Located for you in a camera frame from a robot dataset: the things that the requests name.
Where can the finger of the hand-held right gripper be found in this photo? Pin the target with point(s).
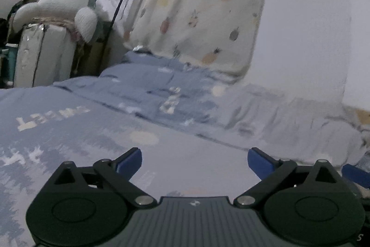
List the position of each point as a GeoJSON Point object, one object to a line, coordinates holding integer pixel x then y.
{"type": "Point", "coordinates": [357, 176]}

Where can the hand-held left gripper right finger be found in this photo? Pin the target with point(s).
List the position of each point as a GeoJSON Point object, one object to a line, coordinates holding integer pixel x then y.
{"type": "Point", "coordinates": [260, 163]}

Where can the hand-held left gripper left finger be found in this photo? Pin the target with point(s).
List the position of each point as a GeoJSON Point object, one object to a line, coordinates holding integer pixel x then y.
{"type": "Point", "coordinates": [130, 161]}

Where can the grey leaf print bed sheet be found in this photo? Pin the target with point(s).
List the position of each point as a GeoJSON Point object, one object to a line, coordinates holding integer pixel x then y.
{"type": "Point", "coordinates": [72, 125]}

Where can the blue printed quilt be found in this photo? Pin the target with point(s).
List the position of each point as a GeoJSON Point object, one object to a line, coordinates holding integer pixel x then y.
{"type": "Point", "coordinates": [202, 96]}

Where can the white zip storage bag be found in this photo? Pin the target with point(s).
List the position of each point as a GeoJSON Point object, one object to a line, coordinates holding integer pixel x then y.
{"type": "Point", "coordinates": [49, 56]}

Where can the teal container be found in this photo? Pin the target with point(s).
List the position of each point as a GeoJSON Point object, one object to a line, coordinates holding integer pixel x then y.
{"type": "Point", "coordinates": [12, 61]}

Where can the pineapple print curtain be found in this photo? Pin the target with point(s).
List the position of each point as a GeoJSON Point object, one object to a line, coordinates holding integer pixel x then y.
{"type": "Point", "coordinates": [208, 12]}

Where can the black clothes rack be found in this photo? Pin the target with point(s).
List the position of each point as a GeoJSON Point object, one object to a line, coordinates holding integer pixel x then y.
{"type": "Point", "coordinates": [121, 1]}

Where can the white plush toy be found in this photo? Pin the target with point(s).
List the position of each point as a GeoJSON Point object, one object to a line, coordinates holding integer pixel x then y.
{"type": "Point", "coordinates": [60, 4]}

